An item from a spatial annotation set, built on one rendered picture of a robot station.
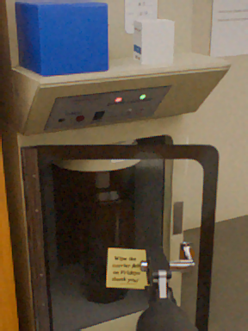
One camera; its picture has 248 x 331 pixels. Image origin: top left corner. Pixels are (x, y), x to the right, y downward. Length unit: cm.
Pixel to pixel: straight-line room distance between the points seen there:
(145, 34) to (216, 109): 78
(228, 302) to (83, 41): 74
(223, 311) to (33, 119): 66
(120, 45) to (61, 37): 18
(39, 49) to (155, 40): 19
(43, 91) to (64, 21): 10
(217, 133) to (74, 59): 91
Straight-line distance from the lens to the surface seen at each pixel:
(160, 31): 87
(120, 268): 96
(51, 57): 77
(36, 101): 79
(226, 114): 165
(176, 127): 102
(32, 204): 92
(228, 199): 175
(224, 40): 159
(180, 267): 91
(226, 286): 138
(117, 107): 88
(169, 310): 73
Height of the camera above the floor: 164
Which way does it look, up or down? 24 degrees down
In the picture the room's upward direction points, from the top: straight up
